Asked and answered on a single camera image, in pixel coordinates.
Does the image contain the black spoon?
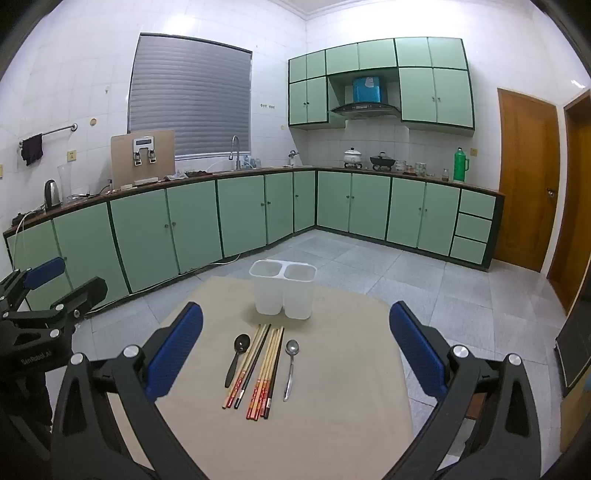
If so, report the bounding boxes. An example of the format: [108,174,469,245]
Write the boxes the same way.
[225,334,251,388]

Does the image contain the range hood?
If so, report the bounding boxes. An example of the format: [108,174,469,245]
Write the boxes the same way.
[329,76,402,121]

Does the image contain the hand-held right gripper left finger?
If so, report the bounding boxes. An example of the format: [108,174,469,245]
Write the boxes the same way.
[50,302,218,480]

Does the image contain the steel electric kettle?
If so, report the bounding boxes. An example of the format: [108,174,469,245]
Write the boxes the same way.
[44,179,63,209]

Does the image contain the green thermos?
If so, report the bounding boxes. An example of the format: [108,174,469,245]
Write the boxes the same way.
[453,148,470,182]

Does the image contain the dark towel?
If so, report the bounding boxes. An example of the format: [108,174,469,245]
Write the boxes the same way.
[21,134,44,167]

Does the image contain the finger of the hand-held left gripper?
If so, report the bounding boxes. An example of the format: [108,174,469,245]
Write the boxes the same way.
[0,257,66,320]
[7,276,108,326]

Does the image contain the clear glass pitcher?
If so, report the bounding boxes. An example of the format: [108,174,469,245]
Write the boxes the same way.
[57,165,75,204]

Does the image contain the black chopstick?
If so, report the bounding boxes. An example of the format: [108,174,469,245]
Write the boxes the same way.
[263,327,286,420]
[233,324,273,410]

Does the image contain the cardboard board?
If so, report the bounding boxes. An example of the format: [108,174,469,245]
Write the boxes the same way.
[110,130,177,188]

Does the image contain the metal spoon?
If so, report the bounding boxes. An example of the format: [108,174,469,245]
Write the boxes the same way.
[283,340,300,402]

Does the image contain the white two-compartment utensil holder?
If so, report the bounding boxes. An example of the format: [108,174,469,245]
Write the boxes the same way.
[249,260,317,320]

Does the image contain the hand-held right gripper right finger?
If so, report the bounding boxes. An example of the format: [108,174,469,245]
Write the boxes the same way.
[389,301,542,480]

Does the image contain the green base kitchen cabinets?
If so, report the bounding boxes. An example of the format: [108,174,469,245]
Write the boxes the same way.
[2,167,506,319]

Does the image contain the metal towel bar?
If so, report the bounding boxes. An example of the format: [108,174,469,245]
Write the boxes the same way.
[18,123,78,148]

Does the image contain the wooden door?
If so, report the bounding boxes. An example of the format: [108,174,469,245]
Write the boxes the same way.
[547,90,591,317]
[493,88,561,273]

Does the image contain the grey window blind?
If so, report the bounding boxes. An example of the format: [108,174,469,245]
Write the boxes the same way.
[127,33,253,160]

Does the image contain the grey metal bracket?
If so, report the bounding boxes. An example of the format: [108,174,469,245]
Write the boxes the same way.
[132,137,158,166]

